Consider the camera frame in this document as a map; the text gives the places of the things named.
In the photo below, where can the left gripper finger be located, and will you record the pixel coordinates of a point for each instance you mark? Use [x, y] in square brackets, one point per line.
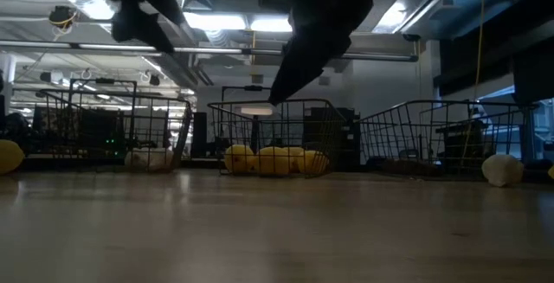
[169, 8]
[134, 25]

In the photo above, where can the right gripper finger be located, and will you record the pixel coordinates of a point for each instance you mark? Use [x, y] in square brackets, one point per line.
[316, 40]

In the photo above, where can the white garlic bulb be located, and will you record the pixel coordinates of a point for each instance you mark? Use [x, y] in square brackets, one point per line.
[502, 169]
[135, 160]
[160, 160]

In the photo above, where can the ceiling light panel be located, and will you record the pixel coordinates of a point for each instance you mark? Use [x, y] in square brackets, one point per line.
[216, 21]

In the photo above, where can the grey ceiling pipe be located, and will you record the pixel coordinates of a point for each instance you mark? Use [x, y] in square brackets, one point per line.
[52, 45]

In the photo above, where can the black equipment rack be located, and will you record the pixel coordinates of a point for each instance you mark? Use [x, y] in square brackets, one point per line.
[351, 136]

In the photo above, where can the black server rack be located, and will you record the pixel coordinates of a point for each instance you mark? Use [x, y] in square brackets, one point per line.
[95, 129]

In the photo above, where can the black tower cabinet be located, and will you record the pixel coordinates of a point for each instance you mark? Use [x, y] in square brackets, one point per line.
[199, 136]

